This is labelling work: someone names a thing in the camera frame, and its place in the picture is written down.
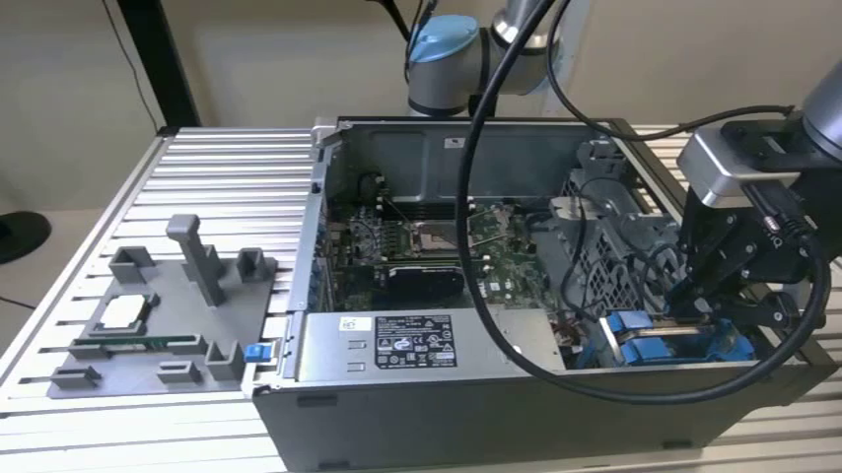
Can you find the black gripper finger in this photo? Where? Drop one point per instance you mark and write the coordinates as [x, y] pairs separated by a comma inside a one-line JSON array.
[[715, 246], [789, 313]]

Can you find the hard disk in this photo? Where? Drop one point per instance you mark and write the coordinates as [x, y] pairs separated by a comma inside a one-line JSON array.
[[635, 325]]

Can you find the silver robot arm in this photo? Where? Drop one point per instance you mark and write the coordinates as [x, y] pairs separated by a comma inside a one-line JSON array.
[[448, 74]]

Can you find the grey metal disk bay cage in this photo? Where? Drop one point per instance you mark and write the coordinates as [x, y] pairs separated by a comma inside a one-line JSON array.
[[592, 256]]

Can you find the black RAM slot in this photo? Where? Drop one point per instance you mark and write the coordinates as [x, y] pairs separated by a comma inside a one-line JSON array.
[[428, 203], [428, 249], [428, 255], [428, 208], [428, 213], [428, 217]]

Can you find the green motherboard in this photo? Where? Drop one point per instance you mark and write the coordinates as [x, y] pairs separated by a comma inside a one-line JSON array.
[[513, 276]]

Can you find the CPU socket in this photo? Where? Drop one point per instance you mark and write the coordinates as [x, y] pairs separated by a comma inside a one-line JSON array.
[[434, 236]]

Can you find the black graphics card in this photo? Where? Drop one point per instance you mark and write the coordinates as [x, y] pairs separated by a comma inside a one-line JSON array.
[[425, 281]]

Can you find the dark grey PC case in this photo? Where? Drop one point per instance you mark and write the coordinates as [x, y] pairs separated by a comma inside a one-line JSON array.
[[461, 433]]

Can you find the silver power supply box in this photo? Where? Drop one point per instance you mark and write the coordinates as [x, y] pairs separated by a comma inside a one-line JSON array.
[[329, 345]]

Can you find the blue case latch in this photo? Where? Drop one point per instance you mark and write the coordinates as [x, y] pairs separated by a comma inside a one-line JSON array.
[[257, 353]]

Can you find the grey parts rack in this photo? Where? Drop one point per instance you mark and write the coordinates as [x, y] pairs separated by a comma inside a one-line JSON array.
[[165, 305]]

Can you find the green RAM stick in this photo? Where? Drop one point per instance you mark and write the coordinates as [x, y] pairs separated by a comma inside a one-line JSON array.
[[151, 341]]

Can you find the silver CPU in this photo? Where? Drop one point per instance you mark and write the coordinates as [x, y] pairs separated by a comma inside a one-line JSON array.
[[122, 313]]

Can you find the black upright beam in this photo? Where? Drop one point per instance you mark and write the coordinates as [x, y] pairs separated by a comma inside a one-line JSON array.
[[158, 64]]

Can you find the black round stand foot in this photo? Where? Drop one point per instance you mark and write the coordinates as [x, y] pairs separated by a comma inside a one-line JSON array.
[[21, 236]]

